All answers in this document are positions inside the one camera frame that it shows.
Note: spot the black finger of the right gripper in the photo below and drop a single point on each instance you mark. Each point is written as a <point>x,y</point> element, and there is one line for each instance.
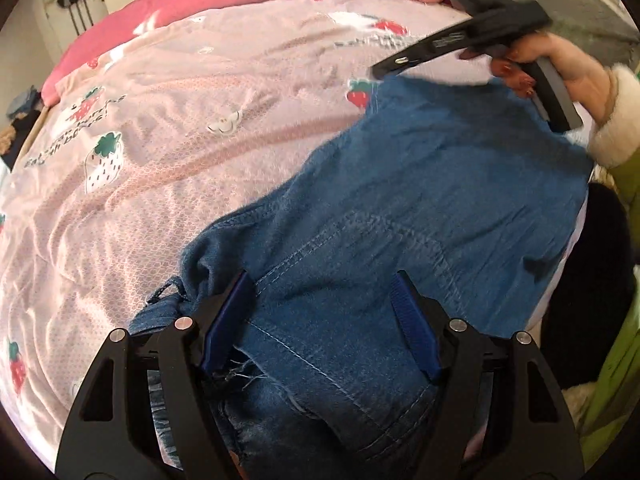
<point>399,62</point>

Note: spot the pink strawberry print bedsheet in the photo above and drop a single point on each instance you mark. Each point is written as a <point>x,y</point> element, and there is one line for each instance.
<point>165,135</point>

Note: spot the clothes pile beside bed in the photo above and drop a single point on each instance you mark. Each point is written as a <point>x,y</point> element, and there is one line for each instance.
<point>23,113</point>

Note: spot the blue denim pants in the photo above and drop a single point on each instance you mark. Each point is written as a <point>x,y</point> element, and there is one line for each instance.
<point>464,188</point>

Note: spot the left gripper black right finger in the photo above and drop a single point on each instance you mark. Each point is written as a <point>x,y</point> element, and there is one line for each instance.
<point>498,413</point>

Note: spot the black trousers leg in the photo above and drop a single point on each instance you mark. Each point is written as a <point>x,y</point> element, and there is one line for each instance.
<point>594,294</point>

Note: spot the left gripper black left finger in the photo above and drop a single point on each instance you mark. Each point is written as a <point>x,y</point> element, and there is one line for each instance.
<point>110,433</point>

